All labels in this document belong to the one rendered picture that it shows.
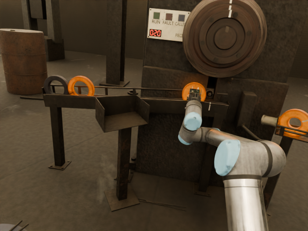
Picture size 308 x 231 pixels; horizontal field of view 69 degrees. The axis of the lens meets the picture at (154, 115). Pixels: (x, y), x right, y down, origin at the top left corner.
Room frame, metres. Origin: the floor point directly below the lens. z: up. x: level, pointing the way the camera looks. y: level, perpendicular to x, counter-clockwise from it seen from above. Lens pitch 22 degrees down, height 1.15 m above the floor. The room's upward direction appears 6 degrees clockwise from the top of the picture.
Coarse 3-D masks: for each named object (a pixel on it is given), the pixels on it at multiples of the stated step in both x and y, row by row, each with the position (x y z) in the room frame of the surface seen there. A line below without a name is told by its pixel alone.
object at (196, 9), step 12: (204, 0) 1.40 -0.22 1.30; (252, 0) 1.37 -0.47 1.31; (192, 12) 1.41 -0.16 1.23; (264, 24) 1.36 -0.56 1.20; (264, 36) 1.36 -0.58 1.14; (192, 60) 1.41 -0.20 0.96; (252, 60) 1.36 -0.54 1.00; (204, 72) 1.40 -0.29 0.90; (216, 72) 1.39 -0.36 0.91; (228, 72) 1.38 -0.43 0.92; (240, 72) 1.37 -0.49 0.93
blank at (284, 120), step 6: (282, 114) 1.23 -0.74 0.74; (288, 114) 1.21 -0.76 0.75; (294, 114) 1.19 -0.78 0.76; (300, 114) 1.17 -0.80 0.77; (306, 114) 1.16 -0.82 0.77; (282, 120) 1.22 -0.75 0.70; (288, 120) 1.21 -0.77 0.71; (300, 120) 1.17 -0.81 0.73; (306, 120) 1.15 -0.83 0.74; (288, 126) 1.20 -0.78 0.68; (300, 126) 1.16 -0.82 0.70; (306, 126) 1.14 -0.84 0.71; (288, 132) 1.19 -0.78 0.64; (300, 132) 1.15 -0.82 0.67
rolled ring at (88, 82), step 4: (80, 76) 1.52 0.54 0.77; (72, 80) 1.52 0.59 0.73; (76, 80) 1.52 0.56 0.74; (80, 80) 1.51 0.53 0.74; (84, 80) 1.51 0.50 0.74; (88, 80) 1.52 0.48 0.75; (68, 84) 1.52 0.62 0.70; (72, 84) 1.52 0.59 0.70; (88, 84) 1.51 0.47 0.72; (92, 84) 1.52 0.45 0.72; (68, 88) 1.52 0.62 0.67; (72, 88) 1.53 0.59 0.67; (88, 88) 1.51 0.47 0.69; (92, 88) 1.51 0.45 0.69; (72, 92) 1.52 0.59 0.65; (88, 92) 1.51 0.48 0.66; (92, 92) 1.51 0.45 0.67
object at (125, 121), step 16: (112, 96) 1.30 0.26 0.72; (128, 96) 1.35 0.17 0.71; (96, 112) 1.23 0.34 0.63; (112, 112) 1.30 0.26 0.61; (128, 112) 1.35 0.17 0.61; (144, 112) 1.25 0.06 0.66; (112, 128) 1.12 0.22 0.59; (128, 128) 1.22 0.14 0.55; (128, 144) 1.22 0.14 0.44; (128, 160) 1.22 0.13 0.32; (112, 192) 1.27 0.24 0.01; (128, 192) 1.28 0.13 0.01; (112, 208) 1.12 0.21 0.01
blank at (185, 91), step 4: (188, 84) 1.44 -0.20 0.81; (192, 84) 1.43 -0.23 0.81; (196, 84) 1.43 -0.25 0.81; (200, 84) 1.43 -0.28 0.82; (184, 88) 1.44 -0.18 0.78; (188, 88) 1.43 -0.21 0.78; (196, 88) 1.43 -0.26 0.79; (200, 88) 1.42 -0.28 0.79; (204, 88) 1.43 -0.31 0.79; (184, 92) 1.44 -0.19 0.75; (188, 92) 1.43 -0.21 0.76; (204, 92) 1.42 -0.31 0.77; (184, 96) 1.43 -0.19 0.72; (204, 96) 1.42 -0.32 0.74
